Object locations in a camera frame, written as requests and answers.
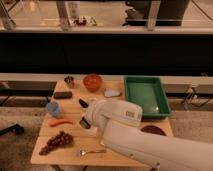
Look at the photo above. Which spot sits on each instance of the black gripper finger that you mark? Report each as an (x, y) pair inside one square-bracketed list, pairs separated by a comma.
[(84, 124), (83, 103)]

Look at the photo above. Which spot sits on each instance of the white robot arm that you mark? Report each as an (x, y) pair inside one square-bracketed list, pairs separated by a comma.
[(119, 123)]

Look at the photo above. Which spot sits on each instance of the small metal cup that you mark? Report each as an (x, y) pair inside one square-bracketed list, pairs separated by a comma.
[(69, 80)]

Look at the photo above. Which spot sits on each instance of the blue cup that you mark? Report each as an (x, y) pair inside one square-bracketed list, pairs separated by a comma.
[(53, 109)]

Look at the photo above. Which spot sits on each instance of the black rectangular block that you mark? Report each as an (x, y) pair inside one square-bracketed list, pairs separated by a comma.
[(62, 95)]

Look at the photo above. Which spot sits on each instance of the red bowl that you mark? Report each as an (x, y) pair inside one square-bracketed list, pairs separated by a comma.
[(92, 82)]

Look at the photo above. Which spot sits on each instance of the purple grape bunch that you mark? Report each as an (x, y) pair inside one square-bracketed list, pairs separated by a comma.
[(62, 139)]

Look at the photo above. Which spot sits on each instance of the wooden table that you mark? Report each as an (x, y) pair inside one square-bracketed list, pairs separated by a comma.
[(86, 139)]

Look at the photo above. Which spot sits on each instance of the white cloth piece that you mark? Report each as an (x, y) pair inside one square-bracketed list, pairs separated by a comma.
[(109, 93)]

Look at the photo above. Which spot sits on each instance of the metal spoon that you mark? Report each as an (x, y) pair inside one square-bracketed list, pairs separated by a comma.
[(85, 152)]

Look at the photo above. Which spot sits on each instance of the orange carrot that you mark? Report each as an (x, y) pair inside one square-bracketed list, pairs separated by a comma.
[(57, 122)]

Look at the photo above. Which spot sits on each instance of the purple bowl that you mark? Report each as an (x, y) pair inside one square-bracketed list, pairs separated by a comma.
[(153, 129)]

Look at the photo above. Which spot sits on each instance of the green plastic tray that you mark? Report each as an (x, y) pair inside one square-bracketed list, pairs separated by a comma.
[(149, 94)]

